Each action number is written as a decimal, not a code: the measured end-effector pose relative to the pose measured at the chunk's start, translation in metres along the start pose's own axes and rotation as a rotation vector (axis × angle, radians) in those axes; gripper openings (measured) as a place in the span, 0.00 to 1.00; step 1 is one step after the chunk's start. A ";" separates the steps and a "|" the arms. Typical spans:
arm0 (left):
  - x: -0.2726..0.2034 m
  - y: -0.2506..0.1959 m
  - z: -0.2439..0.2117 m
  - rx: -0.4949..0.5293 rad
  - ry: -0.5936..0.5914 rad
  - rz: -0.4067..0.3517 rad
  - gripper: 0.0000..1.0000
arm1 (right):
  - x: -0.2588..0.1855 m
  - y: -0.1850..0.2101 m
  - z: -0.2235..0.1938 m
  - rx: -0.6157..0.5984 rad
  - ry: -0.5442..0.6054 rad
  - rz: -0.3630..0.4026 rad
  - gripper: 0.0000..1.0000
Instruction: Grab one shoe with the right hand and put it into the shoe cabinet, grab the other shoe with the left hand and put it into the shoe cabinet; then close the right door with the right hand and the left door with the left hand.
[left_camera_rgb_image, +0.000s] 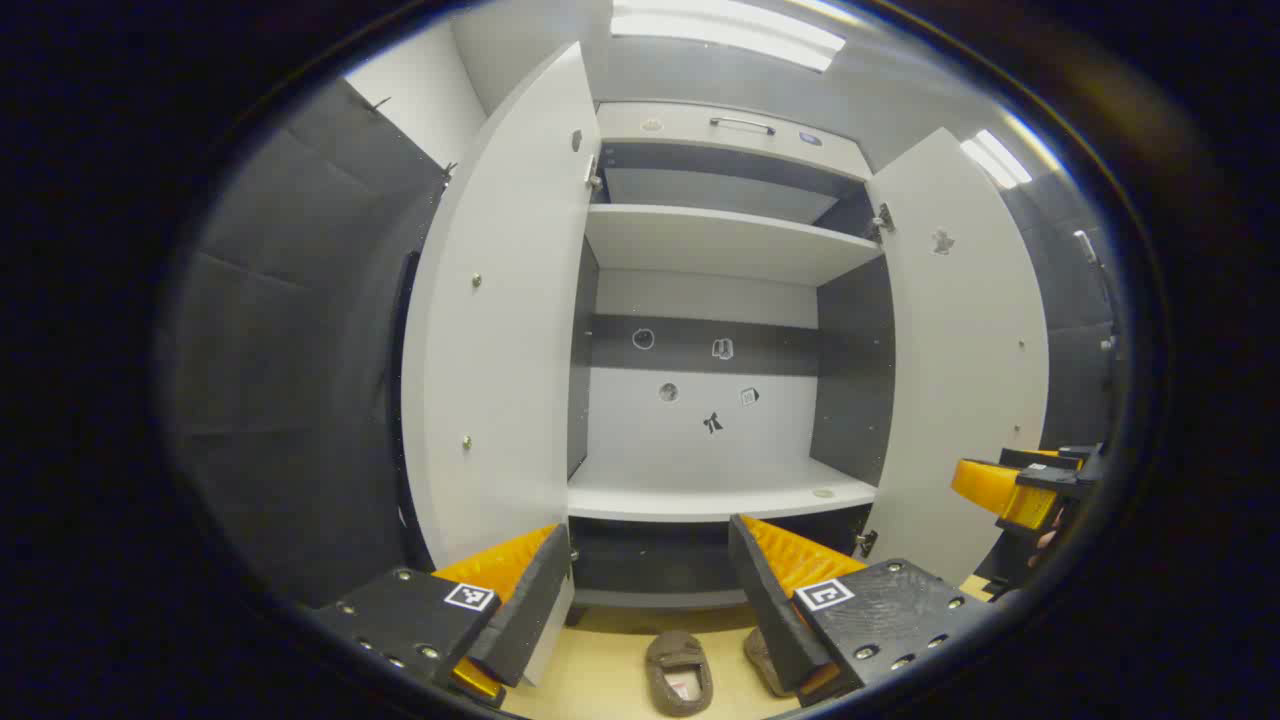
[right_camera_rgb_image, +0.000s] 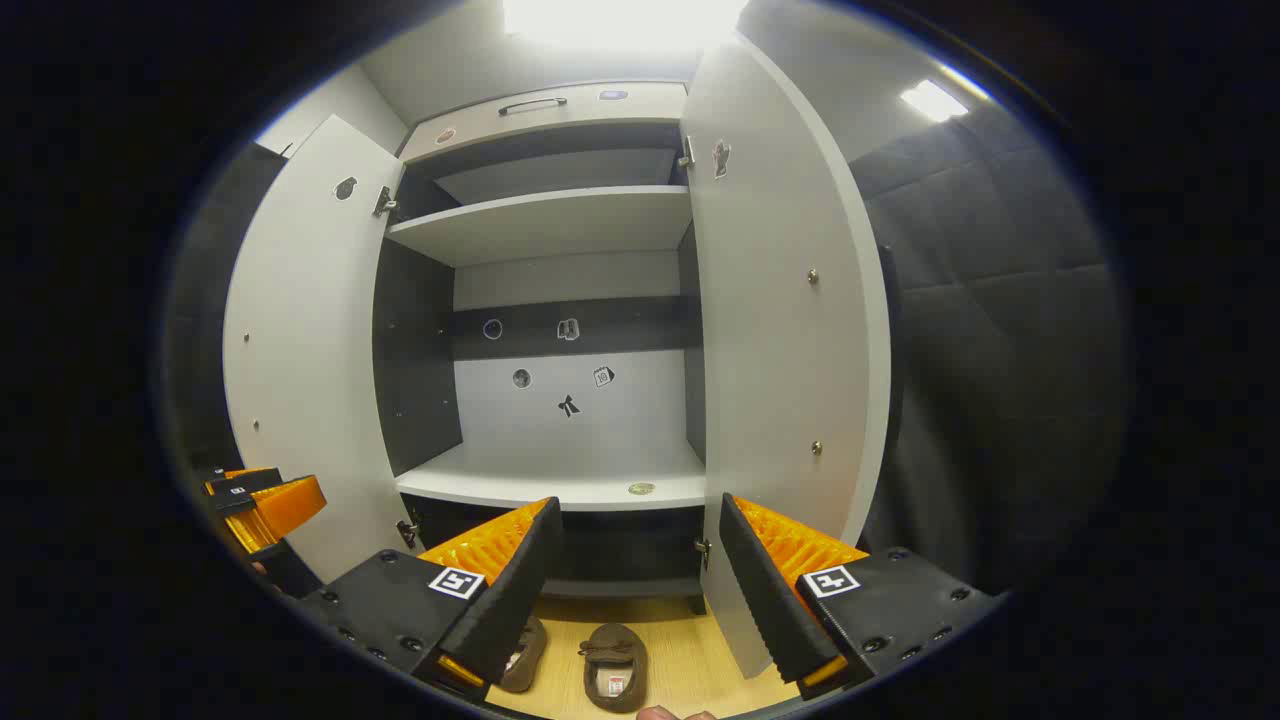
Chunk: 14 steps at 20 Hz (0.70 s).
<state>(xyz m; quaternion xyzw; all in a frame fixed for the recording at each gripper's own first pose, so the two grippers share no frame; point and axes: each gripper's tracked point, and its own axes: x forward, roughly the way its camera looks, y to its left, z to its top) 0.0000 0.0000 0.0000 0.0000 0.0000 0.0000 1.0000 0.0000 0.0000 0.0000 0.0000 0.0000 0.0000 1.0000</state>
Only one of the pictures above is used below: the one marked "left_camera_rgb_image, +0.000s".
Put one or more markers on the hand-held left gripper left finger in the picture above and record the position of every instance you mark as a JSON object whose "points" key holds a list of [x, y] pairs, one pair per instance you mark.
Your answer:
{"points": [[530, 620]]}

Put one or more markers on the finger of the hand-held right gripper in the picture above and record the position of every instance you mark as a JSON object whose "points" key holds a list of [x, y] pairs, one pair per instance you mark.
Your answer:
{"points": [[1060, 457], [1000, 490]]}

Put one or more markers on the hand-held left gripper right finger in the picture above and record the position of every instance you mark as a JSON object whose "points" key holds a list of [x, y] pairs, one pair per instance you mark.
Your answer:
{"points": [[765, 610]]}

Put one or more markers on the brown fuzzy shoe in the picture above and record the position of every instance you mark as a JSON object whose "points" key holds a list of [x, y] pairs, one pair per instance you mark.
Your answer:
{"points": [[757, 660], [680, 660]]}

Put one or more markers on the white shoe cabinet door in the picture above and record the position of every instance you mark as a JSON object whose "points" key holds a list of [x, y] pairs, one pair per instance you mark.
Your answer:
{"points": [[960, 380], [500, 320]]}

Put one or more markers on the white shoe cabinet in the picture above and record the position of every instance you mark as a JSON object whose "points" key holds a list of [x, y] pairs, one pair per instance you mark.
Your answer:
{"points": [[690, 430]]}

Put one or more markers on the black backdrop cloth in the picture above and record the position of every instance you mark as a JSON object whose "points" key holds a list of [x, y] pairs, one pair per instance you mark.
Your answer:
{"points": [[290, 350], [1075, 350]]}

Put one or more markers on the ceiling light panel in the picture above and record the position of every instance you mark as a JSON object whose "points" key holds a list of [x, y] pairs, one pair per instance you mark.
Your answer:
{"points": [[730, 35], [995, 160]]}

